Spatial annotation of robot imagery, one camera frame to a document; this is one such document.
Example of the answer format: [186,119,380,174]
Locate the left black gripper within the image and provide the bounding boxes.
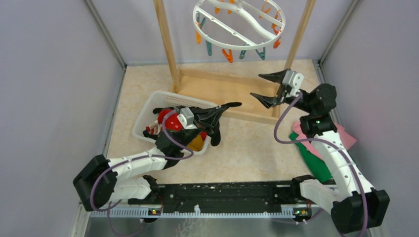
[176,105,226,151]

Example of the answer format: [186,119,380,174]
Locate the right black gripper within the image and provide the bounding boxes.
[251,69,314,114]

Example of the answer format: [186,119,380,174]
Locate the round white clip hanger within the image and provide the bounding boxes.
[192,0,286,63]

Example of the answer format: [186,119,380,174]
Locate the black sock white stripes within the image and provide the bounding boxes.
[202,102,242,147]

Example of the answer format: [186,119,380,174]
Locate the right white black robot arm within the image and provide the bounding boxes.
[254,68,390,236]

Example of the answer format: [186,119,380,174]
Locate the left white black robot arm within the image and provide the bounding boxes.
[73,102,242,212]

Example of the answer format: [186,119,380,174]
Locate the yellow sock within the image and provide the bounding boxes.
[187,136,205,152]

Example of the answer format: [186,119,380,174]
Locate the red sock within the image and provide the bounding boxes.
[143,112,183,137]

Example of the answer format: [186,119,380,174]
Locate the white plastic laundry basket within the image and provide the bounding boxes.
[132,91,217,156]

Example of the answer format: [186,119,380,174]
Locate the pink cloth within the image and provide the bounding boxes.
[291,121,357,161]

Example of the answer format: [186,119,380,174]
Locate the green cloth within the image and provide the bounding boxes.
[295,142,333,183]

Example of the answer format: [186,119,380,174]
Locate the wooden hanger stand frame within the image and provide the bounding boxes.
[153,0,318,126]

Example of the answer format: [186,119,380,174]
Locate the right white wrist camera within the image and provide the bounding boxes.
[282,69,304,97]

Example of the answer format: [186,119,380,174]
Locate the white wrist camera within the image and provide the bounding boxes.
[177,107,197,129]
[282,69,304,97]

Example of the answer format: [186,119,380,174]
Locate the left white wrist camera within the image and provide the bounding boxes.
[177,107,197,129]

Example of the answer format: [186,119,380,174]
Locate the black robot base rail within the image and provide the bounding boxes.
[127,181,314,221]

